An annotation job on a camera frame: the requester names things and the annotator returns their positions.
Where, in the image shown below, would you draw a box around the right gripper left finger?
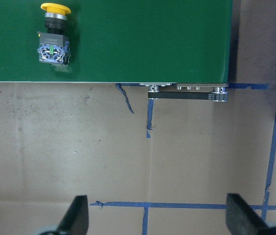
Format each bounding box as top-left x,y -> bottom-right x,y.
34,194 -> 90,235

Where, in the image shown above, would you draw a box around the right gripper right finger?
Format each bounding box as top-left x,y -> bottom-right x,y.
226,193 -> 276,235

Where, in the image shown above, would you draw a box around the yellow mushroom push button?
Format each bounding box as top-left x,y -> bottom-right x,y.
37,2 -> 71,65

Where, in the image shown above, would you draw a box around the green conveyor belt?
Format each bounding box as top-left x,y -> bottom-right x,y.
0,0 -> 233,101

